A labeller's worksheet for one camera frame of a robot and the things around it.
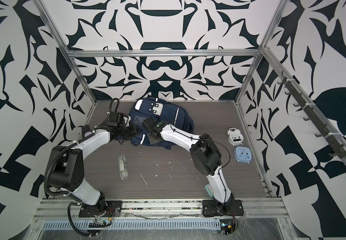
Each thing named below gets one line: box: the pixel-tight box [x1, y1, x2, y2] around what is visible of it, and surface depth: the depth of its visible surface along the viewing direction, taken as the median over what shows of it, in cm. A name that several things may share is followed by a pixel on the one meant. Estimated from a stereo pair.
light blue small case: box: [234, 146, 252, 164], surface depth 91 cm
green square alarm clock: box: [205, 183, 214, 198], surface depth 80 cm
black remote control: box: [81, 124, 89, 138], surface depth 104 cm
